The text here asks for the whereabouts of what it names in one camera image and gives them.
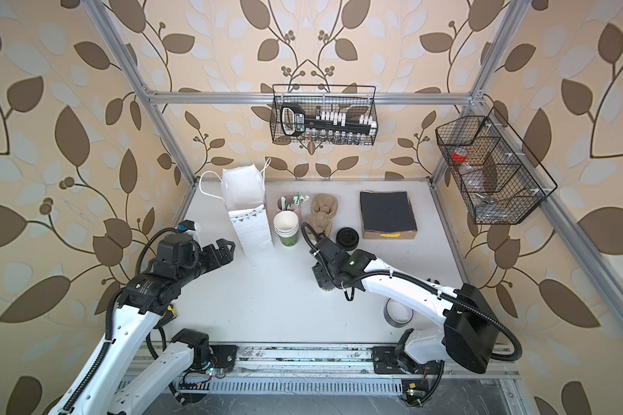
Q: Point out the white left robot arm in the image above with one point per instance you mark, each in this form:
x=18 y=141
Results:
x=131 y=315

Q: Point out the white paper gift bag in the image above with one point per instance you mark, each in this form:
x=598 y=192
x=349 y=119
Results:
x=242 y=191

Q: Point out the black wire basket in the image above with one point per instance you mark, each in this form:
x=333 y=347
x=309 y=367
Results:
x=516 y=182
x=353 y=98

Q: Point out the stack of paper cups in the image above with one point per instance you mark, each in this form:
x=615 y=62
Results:
x=286 y=225

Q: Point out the cardboard napkin box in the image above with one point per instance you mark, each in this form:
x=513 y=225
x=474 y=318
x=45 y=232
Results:
x=388 y=215

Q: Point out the black paper coffee cup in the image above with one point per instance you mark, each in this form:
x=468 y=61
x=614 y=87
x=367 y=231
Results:
x=323 y=279

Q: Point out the stack of pulp cup carriers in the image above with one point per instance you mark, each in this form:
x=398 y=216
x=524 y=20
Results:
x=323 y=210

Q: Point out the plastic bottle red cap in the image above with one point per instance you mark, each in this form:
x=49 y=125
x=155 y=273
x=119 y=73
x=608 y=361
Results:
x=471 y=177

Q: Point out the black wire basket centre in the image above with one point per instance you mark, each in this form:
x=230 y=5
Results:
x=353 y=98

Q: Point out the stack of coloured napkins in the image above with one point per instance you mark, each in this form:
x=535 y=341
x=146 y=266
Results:
x=388 y=211

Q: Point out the black socket set rack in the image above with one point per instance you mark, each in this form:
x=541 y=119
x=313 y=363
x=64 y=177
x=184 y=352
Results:
x=295 y=122

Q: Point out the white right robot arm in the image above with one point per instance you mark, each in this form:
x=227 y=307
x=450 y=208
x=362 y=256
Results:
x=465 y=330

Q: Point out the stack of black cup lids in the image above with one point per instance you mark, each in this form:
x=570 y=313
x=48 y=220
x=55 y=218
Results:
x=347 y=238

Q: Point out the pink cup of sachets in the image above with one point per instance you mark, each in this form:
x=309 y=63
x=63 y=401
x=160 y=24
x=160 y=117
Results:
x=292 y=203

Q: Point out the grey tape roll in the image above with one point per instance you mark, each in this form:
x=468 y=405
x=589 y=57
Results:
x=396 y=314

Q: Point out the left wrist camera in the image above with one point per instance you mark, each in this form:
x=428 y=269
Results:
x=188 y=227

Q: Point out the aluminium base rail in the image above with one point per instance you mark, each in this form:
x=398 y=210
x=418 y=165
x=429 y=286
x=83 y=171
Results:
x=334 y=370

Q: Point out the black wire basket right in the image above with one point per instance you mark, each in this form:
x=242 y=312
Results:
x=516 y=182

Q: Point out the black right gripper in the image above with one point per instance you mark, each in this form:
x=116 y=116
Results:
x=321 y=278

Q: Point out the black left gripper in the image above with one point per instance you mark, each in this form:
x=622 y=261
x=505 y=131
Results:
x=227 y=255

